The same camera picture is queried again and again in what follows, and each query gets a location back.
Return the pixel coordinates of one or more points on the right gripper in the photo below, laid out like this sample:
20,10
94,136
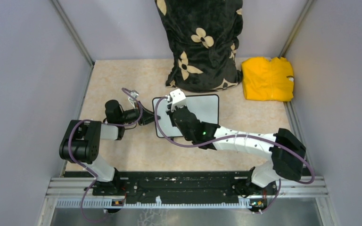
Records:
169,113

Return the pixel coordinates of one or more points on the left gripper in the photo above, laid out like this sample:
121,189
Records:
147,117

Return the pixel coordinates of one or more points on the small whiteboard black frame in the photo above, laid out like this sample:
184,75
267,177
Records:
205,107

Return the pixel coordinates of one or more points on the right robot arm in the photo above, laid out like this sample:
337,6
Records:
283,152

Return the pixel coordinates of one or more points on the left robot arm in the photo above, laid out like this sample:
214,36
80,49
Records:
80,144

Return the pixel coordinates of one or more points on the folded yellow garment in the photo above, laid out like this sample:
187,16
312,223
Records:
268,79

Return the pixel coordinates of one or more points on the black floral blanket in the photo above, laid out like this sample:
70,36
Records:
203,38

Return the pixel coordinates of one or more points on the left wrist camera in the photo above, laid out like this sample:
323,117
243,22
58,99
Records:
133,95

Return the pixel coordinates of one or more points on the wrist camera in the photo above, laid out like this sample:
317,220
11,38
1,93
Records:
176,99
133,95

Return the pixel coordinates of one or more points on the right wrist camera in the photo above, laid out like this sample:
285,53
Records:
176,99

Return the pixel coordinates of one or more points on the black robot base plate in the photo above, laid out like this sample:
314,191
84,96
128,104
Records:
180,190

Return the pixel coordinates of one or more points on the aluminium rail frame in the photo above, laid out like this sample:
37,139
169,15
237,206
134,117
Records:
302,187

